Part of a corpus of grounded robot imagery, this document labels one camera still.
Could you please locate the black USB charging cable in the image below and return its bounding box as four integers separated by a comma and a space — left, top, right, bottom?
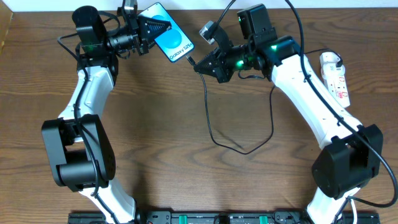
185, 48, 344, 156

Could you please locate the blue Galaxy smartphone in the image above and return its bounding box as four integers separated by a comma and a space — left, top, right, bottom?
139, 2, 195, 63

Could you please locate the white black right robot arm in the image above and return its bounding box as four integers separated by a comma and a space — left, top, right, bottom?
194, 4, 383, 223

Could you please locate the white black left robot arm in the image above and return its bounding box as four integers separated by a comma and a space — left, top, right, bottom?
41, 3, 172, 223

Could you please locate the white USB charger adapter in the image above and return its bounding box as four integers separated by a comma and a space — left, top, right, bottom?
320, 52, 346, 80

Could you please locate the white power strip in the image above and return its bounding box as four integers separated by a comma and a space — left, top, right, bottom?
319, 51, 351, 109

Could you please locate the white power strip cord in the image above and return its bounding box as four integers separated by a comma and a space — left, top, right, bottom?
348, 198, 358, 224

